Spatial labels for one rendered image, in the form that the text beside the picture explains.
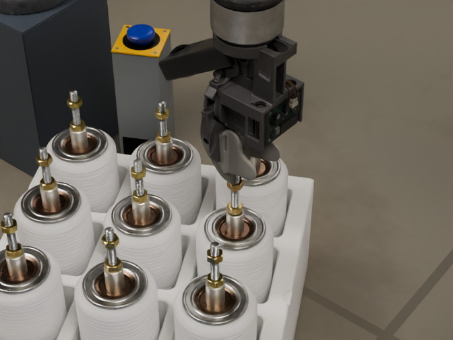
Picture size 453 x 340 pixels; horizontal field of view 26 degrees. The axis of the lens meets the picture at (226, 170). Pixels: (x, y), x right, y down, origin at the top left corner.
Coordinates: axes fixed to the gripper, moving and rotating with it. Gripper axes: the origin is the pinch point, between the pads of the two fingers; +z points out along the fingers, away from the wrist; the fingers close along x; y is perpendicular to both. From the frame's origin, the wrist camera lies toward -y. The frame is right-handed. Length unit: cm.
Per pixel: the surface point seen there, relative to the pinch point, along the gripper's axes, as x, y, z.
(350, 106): 58, -21, 35
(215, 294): -11.1, 7.2, 7.2
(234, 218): -0.9, 1.3, 6.5
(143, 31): 15.8, -30.1, 1.5
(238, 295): -8.3, 8.2, 9.1
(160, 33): 18.8, -29.5, 3.1
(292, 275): 4.0, 6.9, 16.5
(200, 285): -9.9, 3.9, 9.1
